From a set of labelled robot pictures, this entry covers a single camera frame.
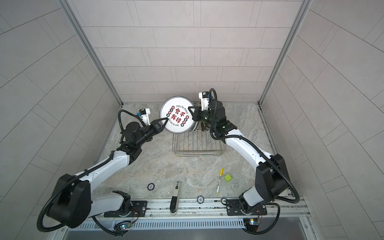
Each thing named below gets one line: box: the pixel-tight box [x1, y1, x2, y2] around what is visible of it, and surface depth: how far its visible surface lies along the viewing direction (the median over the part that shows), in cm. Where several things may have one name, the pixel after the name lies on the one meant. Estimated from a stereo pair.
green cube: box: [224, 173, 232, 182], surface depth 81 cm
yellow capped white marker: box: [216, 168, 224, 195], surface depth 82 cm
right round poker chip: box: [197, 195, 205, 204], surface depth 75 cm
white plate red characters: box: [159, 96, 196, 134], surface depth 77 cm
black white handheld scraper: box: [169, 181, 181, 216], surface depth 72 cm
